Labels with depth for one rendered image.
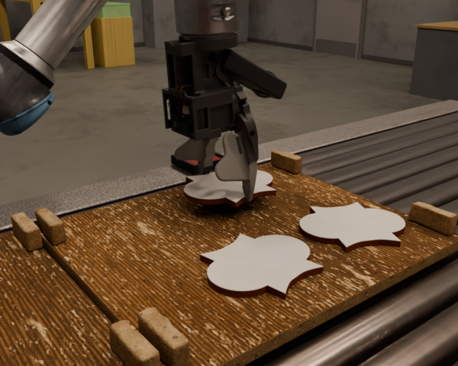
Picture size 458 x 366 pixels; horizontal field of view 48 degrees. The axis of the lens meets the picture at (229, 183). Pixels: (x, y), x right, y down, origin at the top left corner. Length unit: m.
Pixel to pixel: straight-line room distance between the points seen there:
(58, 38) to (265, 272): 0.63
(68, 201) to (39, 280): 0.26
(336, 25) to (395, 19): 1.16
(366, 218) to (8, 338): 0.43
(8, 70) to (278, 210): 0.54
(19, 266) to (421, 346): 0.42
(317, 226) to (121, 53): 7.58
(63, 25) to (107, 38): 7.02
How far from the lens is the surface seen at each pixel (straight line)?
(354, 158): 1.00
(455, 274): 0.65
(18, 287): 0.58
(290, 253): 0.59
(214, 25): 0.61
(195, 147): 0.72
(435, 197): 0.86
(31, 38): 1.02
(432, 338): 0.54
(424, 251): 0.64
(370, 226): 0.66
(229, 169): 0.64
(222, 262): 0.56
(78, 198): 0.83
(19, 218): 0.67
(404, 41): 8.47
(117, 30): 8.10
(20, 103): 1.00
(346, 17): 9.15
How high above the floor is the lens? 1.23
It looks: 22 degrees down
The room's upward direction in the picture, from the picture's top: straight up
